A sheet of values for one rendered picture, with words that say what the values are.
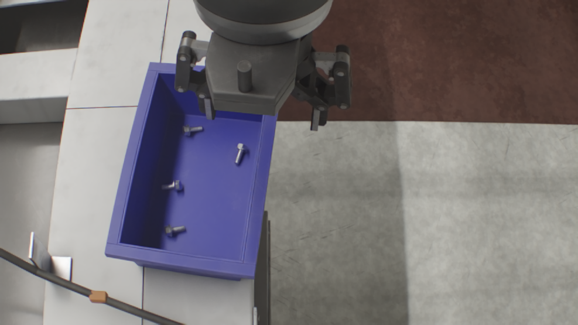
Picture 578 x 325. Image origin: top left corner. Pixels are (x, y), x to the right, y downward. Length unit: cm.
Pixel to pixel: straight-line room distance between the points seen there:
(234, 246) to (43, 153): 32
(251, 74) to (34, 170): 55
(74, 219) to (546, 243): 129
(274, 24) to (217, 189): 38
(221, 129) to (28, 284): 32
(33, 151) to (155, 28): 24
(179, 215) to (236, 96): 35
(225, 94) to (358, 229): 127
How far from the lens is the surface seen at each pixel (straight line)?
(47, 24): 110
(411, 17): 209
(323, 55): 58
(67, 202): 85
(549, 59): 215
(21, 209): 94
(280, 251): 169
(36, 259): 76
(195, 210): 81
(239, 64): 45
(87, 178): 85
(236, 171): 83
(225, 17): 47
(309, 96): 60
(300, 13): 47
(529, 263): 179
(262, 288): 121
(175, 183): 81
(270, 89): 47
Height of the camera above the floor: 157
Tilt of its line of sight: 63 degrees down
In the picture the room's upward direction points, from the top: 2 degrees clockwise
